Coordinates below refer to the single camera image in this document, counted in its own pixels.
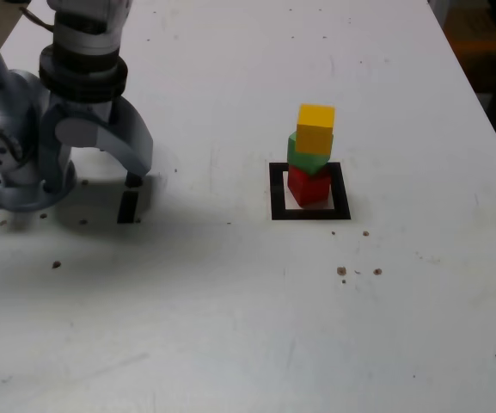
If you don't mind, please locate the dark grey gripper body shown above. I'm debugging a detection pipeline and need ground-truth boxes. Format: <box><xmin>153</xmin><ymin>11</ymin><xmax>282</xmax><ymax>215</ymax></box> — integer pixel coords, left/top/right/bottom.
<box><xmin>48</xmin><ymin>95</ymin><xmax>119</xmax><ymax>126</ymax></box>

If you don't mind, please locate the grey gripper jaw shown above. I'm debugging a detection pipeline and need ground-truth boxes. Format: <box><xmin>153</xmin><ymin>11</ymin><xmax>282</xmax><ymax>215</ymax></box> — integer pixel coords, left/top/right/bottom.
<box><xmin>36</xmin><ymin>105</ymin><xmax>75</xmax><ymax>194</ymax></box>
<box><xmin>55</xmin><ymin>97</ymin><xmax>155</xmax><ymax>178</ymax></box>

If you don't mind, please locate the green cube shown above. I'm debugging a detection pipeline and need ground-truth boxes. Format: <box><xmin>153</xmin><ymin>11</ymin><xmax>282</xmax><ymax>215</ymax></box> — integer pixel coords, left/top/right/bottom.
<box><xmin>286</xmin><ymin>131</ymin><xmax>334</xmax><ymax>176</ymax></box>

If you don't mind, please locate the yellow cube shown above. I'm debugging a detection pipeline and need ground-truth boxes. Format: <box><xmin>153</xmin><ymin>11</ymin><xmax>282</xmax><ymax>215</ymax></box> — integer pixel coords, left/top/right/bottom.
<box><xmin>294</xmin><ymin>103</ymin><xmax>336</xmax><ymax>156</ymax></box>

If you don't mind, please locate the black tape square outline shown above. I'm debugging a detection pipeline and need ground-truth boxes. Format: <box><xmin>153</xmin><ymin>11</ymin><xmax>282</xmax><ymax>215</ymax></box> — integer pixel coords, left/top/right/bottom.
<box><xmin>268</xmin><ymin>162</ymin><xmax>352</xmax><ymax>221</ymax></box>

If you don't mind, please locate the black tape strip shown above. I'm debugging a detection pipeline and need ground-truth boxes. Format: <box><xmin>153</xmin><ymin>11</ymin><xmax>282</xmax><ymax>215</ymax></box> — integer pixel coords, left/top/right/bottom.
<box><xmin>117</xmin><ymin>171</ymin><xmax>144</xmax><ymax>224</ymax></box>

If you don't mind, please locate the red cube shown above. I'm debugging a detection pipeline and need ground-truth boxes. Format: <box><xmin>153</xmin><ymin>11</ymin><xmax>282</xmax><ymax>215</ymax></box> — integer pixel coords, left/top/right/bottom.
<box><xmin>286</xmin><ymin>165</ymin><xmax>332</xmax><ymax>208</ymax></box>

